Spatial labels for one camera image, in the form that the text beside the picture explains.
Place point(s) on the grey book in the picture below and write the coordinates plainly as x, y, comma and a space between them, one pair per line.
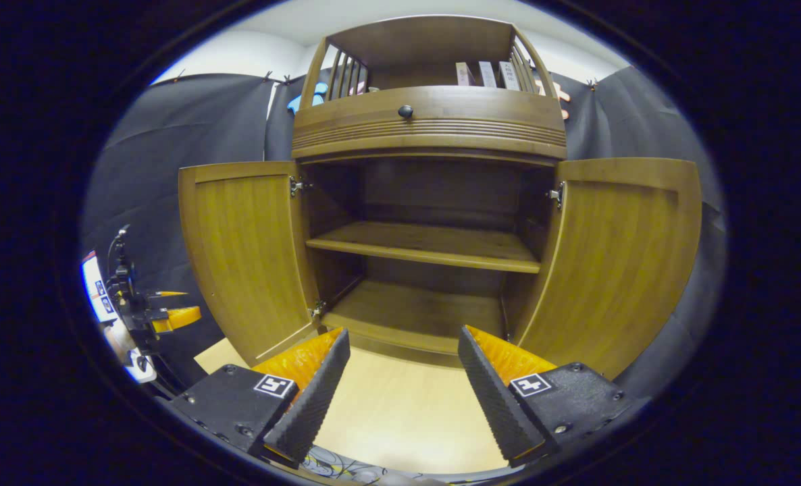
487, 74

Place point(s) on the wooden double-door shoe cabinet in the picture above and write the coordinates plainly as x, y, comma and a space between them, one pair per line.
441, 196

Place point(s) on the black round drawer knob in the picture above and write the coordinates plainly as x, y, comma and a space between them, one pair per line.
406, 111

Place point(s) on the wooden inner cabinet shelf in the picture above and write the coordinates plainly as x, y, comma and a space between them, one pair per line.
427, 244

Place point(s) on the wooden shoe cabinet door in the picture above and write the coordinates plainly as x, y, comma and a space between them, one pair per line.
245, 250
616, 263

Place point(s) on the wooden cabinet drawer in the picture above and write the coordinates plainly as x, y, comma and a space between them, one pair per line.
481, 121

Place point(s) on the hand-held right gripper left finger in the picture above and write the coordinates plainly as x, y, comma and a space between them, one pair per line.
314, 398

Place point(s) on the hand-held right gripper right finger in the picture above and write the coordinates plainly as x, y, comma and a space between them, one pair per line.
496, 398

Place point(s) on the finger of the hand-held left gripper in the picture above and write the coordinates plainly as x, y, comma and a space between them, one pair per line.
177, 317
167, 293

